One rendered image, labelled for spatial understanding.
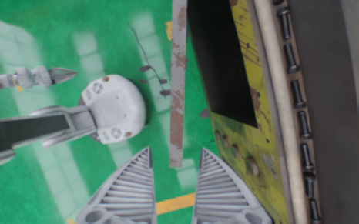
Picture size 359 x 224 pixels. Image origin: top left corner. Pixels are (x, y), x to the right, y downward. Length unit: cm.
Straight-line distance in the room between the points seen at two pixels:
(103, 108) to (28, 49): 121
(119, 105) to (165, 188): 108
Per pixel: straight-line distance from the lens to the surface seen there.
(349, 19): 29
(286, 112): 30
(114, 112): 130
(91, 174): 198
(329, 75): 31
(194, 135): 155
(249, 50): 33
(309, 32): 33
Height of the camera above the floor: 148
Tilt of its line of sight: 85 degrees down
